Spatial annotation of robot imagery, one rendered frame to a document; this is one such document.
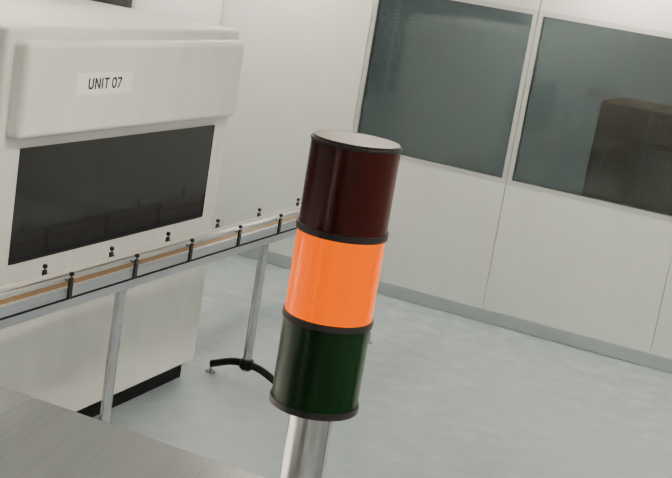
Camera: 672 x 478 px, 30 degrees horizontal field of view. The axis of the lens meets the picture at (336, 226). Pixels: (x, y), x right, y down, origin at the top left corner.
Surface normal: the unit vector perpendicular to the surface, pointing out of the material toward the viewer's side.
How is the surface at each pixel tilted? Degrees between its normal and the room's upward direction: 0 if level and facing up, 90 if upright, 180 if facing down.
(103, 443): 0
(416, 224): 90
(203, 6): 90
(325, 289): 90
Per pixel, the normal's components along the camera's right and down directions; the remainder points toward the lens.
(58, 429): 0.16, -0.96
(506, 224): -0.41, 0.14
